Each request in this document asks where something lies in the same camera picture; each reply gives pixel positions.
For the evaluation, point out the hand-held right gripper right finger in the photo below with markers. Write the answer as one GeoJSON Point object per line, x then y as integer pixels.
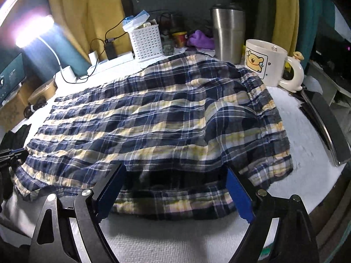
{"type": "Point", "coordinates": [240, 197]}

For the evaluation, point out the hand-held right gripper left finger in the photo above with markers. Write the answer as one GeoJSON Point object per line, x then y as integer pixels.
{"type": "Point", "coordinates": [110, 193]}

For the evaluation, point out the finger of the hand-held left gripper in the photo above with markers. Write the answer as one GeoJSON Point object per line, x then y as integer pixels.
{"type": "Point", "coordinates": [12, 156]}

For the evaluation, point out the blue yellow plaid pants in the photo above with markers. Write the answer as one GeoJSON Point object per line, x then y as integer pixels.
{"type": "Point", "coordinates": [153, 120]}

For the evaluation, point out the dark cloth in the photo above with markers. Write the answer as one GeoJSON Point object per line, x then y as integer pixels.
{"type": "Point", "coordinates": [15, 137]}

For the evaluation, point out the cardboard box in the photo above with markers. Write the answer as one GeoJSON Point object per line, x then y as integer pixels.
{"type": "Point", "coordinates": [13, 106]}

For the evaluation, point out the tablet with teal screen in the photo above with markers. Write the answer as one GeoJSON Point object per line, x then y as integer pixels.
{"type": "Point", "coordinates": [11, 78]}

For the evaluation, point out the white desk lamp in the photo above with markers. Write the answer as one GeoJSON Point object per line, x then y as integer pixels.
{"type": "Point", "coordinates": [68, 75]}

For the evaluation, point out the black smartphone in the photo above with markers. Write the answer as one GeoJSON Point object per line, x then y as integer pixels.
{"type": "Point", "coordinates": [326, 126]}

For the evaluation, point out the teal curtain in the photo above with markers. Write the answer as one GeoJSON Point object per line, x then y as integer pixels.
{"type": "Point", "coordinates": [65, 52]}
{"type": "Point", "coordinates": [312, 19]}

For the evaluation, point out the white charger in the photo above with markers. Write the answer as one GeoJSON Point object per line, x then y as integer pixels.
{"type": "Point", "coordinates": [93, 57]}

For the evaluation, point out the white power strip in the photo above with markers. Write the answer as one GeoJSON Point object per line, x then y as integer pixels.
{"type": "Point", "coordinates": [115, 61]}

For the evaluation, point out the white cartoon mug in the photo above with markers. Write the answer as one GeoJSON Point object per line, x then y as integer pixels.
{"type": "Point", "coordinates": [264, 61]}

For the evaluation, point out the white plastic basket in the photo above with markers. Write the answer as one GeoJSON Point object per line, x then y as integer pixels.
{"type": "Point", "coordinates": [146, 43]}

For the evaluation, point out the small green figurine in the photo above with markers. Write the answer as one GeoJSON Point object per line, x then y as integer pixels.
{"type": "Point", "coordinates": [168, 48]}

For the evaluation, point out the purple cloth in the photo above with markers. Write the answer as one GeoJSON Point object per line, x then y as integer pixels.
{"type": "Point", "coordinates": [201, 40]}

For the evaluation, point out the stainless steel tumbler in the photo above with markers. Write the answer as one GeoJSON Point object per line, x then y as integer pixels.
{"type": "Point", "coordinates": [228, 35]}

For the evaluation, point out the yellow curtain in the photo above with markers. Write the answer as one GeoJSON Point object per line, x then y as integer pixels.
{"type": "Point", "coordinates": [87, 11]}
{"type": "Point", "coordinates": [282, 13]}

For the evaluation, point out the yellow lidded jar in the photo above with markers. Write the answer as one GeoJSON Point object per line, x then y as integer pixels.
{"type": "Point", "coordinates": [180, 40]}

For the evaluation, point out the blue face mask pack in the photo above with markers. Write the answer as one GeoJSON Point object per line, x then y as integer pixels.
{"type": "Point", "coordinates": [135, 20]}

